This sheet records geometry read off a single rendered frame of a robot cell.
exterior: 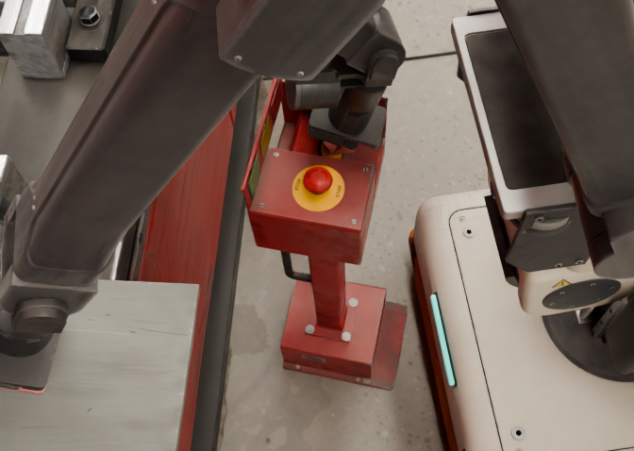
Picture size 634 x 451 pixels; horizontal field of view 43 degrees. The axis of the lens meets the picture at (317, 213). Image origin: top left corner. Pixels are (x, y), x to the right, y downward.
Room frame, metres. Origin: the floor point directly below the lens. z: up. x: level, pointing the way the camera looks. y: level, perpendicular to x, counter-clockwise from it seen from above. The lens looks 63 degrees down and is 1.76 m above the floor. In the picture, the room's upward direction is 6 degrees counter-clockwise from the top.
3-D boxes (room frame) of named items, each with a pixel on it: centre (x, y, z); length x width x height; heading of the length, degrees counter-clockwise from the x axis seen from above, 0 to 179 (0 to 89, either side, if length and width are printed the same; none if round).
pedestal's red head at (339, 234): (0.58, -0.01, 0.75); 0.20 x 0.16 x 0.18; 163
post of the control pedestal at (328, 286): (0.58, -0.01, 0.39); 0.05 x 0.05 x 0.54; 73
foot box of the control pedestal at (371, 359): (0.57, -0.04, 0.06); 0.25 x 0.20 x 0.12; 73
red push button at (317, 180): (0.53, -0.01, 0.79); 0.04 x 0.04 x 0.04
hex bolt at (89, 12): (0.76, 0.28, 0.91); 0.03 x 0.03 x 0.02
